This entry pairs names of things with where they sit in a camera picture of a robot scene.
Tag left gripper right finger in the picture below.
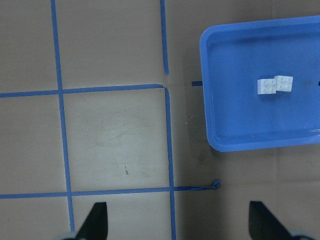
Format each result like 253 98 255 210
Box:
249 201 292 240

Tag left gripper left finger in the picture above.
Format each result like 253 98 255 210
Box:
74 202 108 240

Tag white block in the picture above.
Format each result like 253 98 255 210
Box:
257 78 277 95
274 75 294 92

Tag blue plastic tray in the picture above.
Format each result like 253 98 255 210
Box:
199 16 320 152

